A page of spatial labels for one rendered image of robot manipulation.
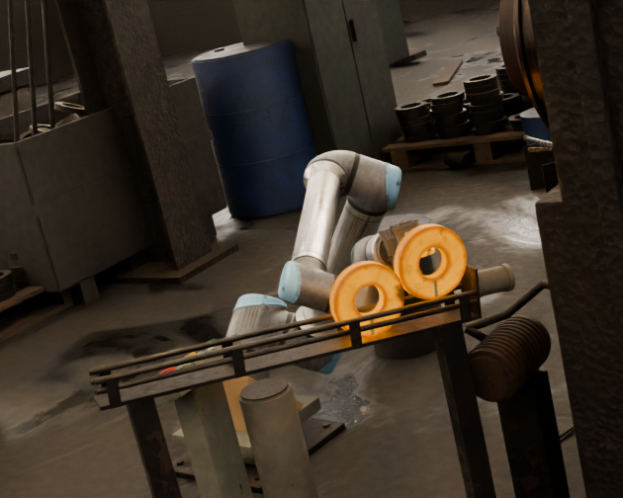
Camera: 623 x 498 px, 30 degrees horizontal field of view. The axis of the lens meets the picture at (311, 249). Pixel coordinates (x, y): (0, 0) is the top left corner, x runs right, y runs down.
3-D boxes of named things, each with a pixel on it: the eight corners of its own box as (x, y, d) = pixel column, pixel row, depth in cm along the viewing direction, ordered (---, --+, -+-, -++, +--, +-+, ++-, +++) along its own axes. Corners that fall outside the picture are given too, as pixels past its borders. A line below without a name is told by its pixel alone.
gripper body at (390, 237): (388, 228, 245) (369, 234, 256) (400, 267, 245) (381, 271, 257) (419, 218, 247) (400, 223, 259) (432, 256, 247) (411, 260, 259)
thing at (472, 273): (482, 318, 242) (477, 269, 239) (479, 319, 242) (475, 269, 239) (465, 309, 249) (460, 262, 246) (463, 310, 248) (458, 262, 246)
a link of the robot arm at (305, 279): (315, 131, 315) (285, 270, 258) (359, 145, 316) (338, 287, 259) (303, 167, 321) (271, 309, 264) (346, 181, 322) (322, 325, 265)
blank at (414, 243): (465, 219, 238) (457, 216, 241) (396, 233, 233) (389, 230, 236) (470, 291, 242) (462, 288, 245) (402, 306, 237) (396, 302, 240)
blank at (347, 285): (402, 257, 235) (396, 254, 238) (331, 270, 230) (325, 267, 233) (407, 330, 239) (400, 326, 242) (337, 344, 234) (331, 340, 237)
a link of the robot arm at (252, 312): (220, 349, 352) (236, 295, 358) (274, 366, 354) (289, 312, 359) (224, 340, 338) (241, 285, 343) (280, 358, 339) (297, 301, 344)
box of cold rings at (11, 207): (116, 228, 676) (75, 83, 652) (235, 225, 619) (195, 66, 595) (-55, 310, 585) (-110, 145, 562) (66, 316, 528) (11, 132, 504)
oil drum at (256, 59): (352, 183, 653) (317, 26, 629) (293, 217, 608) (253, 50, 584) (269, 188, 689) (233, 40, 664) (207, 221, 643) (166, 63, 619)
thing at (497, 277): (516, 293, 244) (514, 266, 243) (479, 302, 242) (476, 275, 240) (502, 288, 250) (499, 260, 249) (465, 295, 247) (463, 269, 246)
